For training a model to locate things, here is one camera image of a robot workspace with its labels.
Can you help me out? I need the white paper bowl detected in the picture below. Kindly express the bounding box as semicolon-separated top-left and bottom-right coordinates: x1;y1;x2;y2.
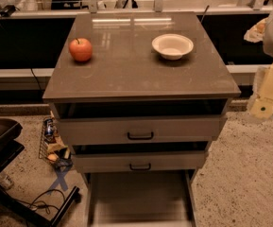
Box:
152;34;194;61

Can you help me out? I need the black cart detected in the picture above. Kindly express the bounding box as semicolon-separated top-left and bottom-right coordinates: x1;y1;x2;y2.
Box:
0;102;81;227

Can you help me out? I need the blue tape cross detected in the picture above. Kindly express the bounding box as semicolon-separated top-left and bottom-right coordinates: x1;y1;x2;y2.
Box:
49;166;72;191

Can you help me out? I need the black device on ledge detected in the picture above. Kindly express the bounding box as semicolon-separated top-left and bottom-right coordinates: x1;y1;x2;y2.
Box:
0;5;16;17

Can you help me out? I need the grey drawer cabinet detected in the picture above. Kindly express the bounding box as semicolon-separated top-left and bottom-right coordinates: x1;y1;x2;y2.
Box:
42;11;242;227

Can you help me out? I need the red apple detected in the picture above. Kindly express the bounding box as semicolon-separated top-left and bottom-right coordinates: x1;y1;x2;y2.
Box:
69;38;93;62

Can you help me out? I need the blue soda can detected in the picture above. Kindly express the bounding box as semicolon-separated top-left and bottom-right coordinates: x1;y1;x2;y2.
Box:
44;118;55;143

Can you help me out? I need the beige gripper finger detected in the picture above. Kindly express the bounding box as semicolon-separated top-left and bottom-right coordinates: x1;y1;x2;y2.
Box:
248;63;273;119
244;19;266;43

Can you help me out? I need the middle grey drawer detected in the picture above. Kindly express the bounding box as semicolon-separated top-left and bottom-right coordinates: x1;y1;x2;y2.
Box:
72;151;206;173

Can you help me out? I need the wire basket with snacks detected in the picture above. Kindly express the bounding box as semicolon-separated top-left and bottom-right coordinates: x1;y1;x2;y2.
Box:
39;116;73;169

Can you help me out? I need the bottom open grey drawer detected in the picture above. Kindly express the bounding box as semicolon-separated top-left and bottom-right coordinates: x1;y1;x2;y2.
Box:
85;170;196;227

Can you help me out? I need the top grey drawer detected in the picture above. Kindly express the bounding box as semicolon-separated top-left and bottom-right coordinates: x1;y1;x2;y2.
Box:
57;115;227;146

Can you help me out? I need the black floor cable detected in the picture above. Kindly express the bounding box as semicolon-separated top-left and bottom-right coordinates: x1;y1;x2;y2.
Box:
16;188;67;216

